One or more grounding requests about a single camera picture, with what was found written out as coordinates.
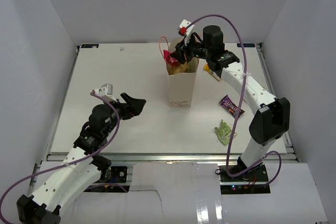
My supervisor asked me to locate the red snack packet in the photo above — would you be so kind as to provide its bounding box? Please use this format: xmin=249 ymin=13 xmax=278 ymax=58
xmin=163 ymin=50 xmax=181 ymax=67

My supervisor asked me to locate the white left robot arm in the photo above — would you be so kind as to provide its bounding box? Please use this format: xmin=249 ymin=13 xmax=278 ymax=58
xmin=16 ymin=90 xmax=146 ymax=223

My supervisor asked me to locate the yellow snack bar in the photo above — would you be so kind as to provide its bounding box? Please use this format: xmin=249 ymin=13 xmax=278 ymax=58
xmin=203 ymin=63 xmax=221 ymax=81

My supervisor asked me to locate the purple chocolate candy bar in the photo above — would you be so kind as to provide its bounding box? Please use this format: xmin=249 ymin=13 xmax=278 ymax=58
xmin=219 ymin=95 xmax=238 ymax=118

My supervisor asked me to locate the brown kraft chips bag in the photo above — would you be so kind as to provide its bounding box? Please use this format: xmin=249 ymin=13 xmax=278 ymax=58
xmin=169 ymin=62 xmax=189 ymax=75

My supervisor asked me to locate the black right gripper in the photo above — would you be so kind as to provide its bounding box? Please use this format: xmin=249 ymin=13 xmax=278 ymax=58
xmin=171 ymin=32 xmax=212 ymax=65

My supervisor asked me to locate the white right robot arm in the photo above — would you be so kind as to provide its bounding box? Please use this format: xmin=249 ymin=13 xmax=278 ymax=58
xmin=172 ymin=23 xmax=290 ymax=182

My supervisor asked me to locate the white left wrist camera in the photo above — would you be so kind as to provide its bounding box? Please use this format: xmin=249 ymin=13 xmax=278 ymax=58
xmin=90 ymin=83 xmax=117 ymax=102

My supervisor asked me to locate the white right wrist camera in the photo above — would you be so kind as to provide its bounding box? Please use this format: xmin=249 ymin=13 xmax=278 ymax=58
xmin=178 ymin=19 xmax=194 ymax=45

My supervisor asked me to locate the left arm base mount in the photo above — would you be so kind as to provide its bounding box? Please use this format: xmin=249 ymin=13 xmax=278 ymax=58
xmin=85 ymin=166 xmax=130 ymax=193

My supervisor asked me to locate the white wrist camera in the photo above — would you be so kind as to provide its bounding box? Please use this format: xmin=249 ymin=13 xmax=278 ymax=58
xmin=90 ymin=83 xmax=117 ymax=102
xmin=178 ymin=19 xmax=194 ymax=45

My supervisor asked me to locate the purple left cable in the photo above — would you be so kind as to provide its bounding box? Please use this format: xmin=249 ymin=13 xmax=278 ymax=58
xmin=0 ymin=90 xmax=130 ymax=222

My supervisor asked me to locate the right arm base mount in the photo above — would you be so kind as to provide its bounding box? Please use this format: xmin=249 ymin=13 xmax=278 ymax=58
xmin=215 ymin=164 xmax=271 ymax=195

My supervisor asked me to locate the green snack packet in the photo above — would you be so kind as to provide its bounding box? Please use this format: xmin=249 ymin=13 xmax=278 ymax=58
xmin=214 ymin=120 xmax=232 ymax=146

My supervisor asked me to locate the beige paper gift bag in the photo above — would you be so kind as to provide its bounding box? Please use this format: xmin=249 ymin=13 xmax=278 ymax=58
xmin=159 ymin=36 xmax=199 ymax=108

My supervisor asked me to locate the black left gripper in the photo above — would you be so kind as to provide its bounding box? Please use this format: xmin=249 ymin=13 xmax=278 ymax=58
xmin=103 ymin=92 xmax=145 ymax=136

